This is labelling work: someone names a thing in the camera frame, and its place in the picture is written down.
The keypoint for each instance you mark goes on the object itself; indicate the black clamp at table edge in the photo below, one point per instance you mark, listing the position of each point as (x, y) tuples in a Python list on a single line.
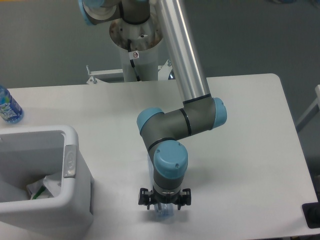
[(311, 213)]

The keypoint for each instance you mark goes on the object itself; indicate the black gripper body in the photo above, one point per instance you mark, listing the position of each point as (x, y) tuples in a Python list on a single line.
[(167, 198)]

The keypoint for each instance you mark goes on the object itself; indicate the crushed clear plastic bottle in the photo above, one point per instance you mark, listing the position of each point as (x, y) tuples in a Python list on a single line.
[(162, 211)]

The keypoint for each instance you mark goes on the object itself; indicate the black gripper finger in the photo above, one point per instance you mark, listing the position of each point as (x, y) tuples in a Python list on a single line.
[(146, 198), (184, 198)]

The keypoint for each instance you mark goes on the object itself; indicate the white trash can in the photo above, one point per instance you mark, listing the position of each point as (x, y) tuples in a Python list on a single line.
[(29, 154)]

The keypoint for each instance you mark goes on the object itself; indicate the white bracket left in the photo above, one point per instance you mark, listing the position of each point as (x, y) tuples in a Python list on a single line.
[(106, 76)]

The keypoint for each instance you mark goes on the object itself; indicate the white paper wrapper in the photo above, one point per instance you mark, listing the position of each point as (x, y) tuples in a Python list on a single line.
[(53, 184)]

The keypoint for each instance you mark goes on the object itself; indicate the white bracket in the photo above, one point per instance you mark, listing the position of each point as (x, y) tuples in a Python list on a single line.
[(106, 76), (166, 71)]

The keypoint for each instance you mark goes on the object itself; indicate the green white wrapper in bin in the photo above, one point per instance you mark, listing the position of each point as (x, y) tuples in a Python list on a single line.
[(37, 190)]

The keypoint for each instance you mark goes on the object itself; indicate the blue labelled water bottle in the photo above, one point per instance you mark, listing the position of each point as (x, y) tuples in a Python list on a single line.
[(10, 111)]

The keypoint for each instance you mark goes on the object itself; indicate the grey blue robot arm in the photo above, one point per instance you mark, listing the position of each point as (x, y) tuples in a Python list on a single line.
[(160, 131)]

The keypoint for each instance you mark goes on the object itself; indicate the white bracket middle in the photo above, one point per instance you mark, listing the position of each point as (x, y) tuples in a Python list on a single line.
[(166, 71)]

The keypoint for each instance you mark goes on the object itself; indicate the white metal frame at right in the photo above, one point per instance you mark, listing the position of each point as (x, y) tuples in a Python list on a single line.
[(310, 112)]

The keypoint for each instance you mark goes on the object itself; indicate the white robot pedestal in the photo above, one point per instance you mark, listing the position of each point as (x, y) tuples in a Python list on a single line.
[(140, 55)]

